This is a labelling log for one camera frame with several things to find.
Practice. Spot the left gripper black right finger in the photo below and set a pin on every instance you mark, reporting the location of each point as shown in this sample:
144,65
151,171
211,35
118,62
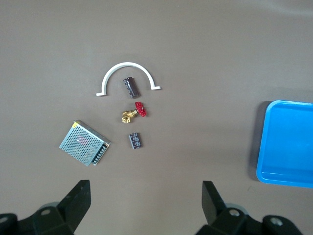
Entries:
220,220

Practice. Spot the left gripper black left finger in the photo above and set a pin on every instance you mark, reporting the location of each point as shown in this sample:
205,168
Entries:
73,210

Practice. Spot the short dark cylindrical capacitor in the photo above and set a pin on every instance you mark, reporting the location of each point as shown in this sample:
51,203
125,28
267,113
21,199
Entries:
135,140

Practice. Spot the long dark cylindrical capacitor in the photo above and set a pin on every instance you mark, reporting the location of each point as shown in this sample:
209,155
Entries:
131,87

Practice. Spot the metal mesh power supply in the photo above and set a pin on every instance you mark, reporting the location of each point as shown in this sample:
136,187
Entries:
82,143

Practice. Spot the blue plastic tray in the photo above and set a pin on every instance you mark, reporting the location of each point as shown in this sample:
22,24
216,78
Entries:
288,147

